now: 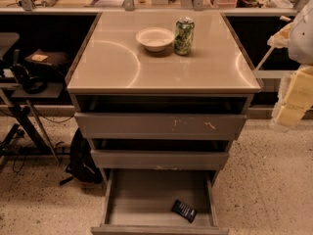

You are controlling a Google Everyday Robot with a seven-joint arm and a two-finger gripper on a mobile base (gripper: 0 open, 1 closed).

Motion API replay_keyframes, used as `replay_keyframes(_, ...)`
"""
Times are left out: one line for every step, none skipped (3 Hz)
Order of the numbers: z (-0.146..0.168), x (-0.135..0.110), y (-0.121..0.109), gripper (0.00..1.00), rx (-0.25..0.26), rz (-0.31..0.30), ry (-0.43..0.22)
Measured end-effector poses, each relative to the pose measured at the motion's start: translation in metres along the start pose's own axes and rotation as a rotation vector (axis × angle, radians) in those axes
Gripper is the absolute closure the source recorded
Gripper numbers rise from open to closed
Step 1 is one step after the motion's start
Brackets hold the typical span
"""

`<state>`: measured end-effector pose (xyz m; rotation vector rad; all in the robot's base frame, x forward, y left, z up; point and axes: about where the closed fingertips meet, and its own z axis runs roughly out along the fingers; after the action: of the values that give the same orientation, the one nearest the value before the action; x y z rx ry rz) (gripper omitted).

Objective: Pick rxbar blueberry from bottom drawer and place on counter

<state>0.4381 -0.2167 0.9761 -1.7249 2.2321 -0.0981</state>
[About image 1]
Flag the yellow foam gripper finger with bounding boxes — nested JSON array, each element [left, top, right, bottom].
[[267, 23, 292, 49], [270, 66, 313, 132]]

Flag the dark blue snack bar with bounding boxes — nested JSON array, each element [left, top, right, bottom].
[[171, 200, 198, 223]]

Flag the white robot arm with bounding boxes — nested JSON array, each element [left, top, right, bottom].
[[267, 0, 313, 132]]

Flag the grey drawer cabinet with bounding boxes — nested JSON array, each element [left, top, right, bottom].
[[65, 10, 263, 188]]

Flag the grey top drawer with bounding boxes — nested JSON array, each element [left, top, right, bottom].
[[75, 113, 246, 140]]

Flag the grey open bottom drawer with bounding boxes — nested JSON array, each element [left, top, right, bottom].
[[91, 169, 228, 235]]

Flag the grey middle drawer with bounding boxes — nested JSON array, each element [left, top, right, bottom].
[[91, 150, 228, 170]]

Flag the green soda can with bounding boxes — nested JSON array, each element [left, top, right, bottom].
[[174, 17, 195, 56]]

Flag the white bowl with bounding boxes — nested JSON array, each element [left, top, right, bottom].
[[136, 27, 174, 52]]

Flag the black backpack on floor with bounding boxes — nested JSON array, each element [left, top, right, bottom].
[[60, 129, 103, 185]]

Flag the dark pouch with label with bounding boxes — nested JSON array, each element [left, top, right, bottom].
[[24, 49, 70, 71]]

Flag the black headphones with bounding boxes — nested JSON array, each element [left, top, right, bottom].
[[11, 64, 47, 94]]

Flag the black folding stand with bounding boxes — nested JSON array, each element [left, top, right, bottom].
[[0, 32, 61, 165]]

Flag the grey rod with handle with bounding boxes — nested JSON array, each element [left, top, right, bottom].
[[255, 16, 292, 71]]

